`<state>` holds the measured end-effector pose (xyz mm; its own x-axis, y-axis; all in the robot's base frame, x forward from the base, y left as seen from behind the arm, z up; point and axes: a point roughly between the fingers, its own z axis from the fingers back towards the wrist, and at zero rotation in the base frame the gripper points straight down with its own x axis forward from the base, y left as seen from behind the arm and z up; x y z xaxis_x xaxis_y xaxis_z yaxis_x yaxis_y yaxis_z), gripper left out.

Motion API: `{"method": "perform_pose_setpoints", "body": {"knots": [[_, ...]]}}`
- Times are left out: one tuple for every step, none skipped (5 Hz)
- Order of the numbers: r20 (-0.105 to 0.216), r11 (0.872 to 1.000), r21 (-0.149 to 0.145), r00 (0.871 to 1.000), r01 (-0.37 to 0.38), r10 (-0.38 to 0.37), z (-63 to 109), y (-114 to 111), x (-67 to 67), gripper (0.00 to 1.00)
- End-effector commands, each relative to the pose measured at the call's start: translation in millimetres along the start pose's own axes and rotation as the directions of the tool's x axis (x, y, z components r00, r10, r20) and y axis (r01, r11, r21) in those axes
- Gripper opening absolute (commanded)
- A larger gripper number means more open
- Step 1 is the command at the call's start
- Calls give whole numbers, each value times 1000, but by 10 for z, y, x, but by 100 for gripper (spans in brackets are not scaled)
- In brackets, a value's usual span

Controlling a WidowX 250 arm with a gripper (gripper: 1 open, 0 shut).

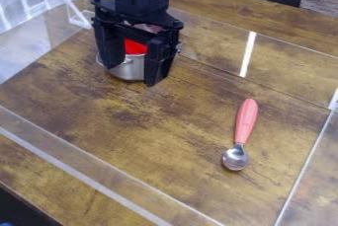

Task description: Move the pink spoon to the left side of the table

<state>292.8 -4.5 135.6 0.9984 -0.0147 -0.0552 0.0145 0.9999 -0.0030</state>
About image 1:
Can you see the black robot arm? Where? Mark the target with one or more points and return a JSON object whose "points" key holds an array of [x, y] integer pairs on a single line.
{"points": [[143, 22]]}

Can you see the stainless steel pot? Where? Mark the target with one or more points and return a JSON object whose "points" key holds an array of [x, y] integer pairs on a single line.
{"points": [[131, 70]]}

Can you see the red block in pot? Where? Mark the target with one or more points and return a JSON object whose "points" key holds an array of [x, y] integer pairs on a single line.
{"points": [[134, 47]]}

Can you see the clear acrylic barrier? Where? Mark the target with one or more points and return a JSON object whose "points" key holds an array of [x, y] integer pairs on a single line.
{"points": [[146, 144]]}

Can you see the pink handled metal spoon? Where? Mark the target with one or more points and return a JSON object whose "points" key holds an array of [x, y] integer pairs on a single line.
{"points": [[236, 158]]}

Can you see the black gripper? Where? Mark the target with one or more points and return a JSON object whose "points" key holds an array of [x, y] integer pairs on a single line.
{"points": [[115, 18]]}

